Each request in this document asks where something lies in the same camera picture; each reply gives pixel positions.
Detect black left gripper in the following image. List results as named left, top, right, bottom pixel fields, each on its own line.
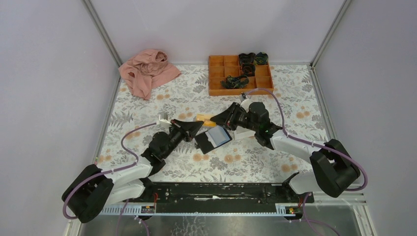
left=162, top=119, right=203, bottom=159

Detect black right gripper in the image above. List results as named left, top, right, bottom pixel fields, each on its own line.
left=210, top=102, right=259, bottom=132

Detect white plastic card tray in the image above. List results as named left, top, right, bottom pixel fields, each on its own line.
left=233, top=99, right=258, bottom=141

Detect black blue card holder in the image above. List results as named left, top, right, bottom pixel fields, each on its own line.
left=194, top=126, right=232, bottom=154

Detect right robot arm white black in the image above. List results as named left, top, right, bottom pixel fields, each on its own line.
left=210, top=102, right=360, bottom=203

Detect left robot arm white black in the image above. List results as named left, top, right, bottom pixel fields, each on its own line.
left=61, top=119, right=204, bottom=223

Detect orange compartment tray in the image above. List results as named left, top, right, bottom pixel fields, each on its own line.
left=208, top=54, right=274, bottom=96

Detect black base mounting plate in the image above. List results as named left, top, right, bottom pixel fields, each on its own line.
left=130, top=182, right=304, bottom=207

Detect floral patterned table mat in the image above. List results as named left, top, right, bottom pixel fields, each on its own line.
left=97, top=65, right=328, bottom=183

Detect pink crumpled cloth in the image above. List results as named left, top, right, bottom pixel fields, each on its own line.
left=119, top=49, right=181, bottom=100

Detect tangled dark strap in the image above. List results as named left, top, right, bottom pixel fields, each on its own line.
left=220, top=74, right=251, bottom=90

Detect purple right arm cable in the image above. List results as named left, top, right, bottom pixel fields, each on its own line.
left=242, top=88, right=369, bottom=236

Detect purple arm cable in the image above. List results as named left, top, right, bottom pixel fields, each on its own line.
left=61, top=122, right=159, bottom=220
left=242, top=88, right=369, bottom=236

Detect small dark rolled strap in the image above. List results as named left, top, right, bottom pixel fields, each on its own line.
left=241, top=63, right=257, bottom=77

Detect dark rolled strap in tray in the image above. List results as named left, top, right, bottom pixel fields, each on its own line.
left=238, top=52, right=256, bottom=66

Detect green black rolled strap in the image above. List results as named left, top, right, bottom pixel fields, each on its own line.
left=254, top=52, right=270, bottom=66

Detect slotted aluminium cable rail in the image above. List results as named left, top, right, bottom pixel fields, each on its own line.
left=100, top=202, right=302, bottom=217

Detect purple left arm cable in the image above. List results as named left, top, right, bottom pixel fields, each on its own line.
left=61, top=122, right=159, bottom=220

